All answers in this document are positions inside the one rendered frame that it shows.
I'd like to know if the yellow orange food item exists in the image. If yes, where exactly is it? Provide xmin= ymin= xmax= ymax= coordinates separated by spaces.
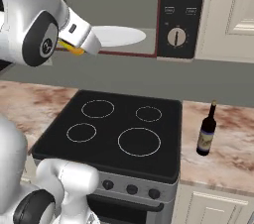
xmin=58 ymin=38 xmax=85 ymax=56

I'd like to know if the dark wine bottle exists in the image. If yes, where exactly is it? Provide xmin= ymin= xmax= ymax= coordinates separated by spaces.
xmin=195 ymin=99 xmax=218 ymax=158

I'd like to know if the silver oven front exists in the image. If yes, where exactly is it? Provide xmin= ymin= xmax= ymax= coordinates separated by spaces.
xmin=33 ymin=159 xmax=180 ymax=224

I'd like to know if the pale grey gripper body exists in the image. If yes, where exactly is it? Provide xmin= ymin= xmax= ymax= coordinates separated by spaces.
xmin=81 ymin=26 xmax=103 ymax=56

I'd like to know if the cream wall cupboard door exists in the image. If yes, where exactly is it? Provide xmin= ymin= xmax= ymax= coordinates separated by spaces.
xmin=194 ymin=0 xmax=254 ymax=64

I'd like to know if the pale round microwave dial knob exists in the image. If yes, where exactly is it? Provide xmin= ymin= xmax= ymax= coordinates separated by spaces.
xmin=167 ymin=27 xmax=188 ymax=48

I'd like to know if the black oven door handle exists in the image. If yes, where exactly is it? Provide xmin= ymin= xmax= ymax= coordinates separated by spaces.
xmin=86 ymin=193 xmax=165 ymax=213

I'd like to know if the black glass hob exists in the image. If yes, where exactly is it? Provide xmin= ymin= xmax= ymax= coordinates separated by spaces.
xmin=31 ymin=89 xmax=184 ymax=184

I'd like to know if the white round microwave turntable plate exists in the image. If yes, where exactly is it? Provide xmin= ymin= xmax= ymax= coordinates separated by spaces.
xmin=90 ymin=25 xmax=147 ymax=49

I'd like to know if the cream base cupboard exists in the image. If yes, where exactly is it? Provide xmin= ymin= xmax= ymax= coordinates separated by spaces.
xmin=171 ymin=181 xmax=254 ymax=224
xmin=20 ymin=154 xmax=38 ymax=183

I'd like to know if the black oven knob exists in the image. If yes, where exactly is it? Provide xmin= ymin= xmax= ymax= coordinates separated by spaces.
xmin=125 ymin=183 xmax=139 ymax=196
xmin=148 ymin=187 xmax=162 ymax=200
xmin=101 ymin=178 xmax=115 ymax=191

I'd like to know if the black microwave oven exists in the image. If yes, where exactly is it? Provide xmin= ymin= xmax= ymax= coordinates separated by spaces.
xmin=61 ymin=0 xmax=210 ymax=61

